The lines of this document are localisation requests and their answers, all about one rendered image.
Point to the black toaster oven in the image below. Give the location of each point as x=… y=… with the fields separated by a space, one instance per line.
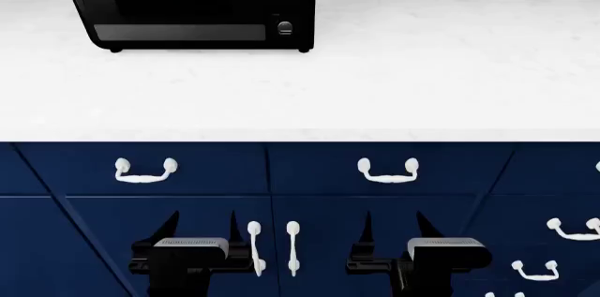
x=300 y=5

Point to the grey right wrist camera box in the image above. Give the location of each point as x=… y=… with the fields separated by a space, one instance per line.
x=450 y=251

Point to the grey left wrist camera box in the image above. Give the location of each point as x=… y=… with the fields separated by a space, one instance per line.
x=190 y=249

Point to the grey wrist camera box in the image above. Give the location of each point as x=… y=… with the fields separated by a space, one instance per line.
x=450 y=251
x=190 y=249

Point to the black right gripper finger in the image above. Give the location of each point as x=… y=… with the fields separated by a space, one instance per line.
x=427 y=228
x=366 y=232

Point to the navy blue drawer front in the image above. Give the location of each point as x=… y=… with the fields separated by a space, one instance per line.
x=511 y=219
x=450 y=170
x=211 y=170
x=553 y=170

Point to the navy blue cabinet door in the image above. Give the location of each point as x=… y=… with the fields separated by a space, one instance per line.
x=117 y=216
x=328 y=226

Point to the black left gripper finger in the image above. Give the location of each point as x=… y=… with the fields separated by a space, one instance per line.
x=166 y=232
x=233 y=230

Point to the black oven foot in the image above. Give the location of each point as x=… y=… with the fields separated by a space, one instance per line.
x=304 y=50
x=116 y=50

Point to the black oven control knob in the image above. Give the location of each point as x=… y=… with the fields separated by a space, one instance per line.
x=285 y=28

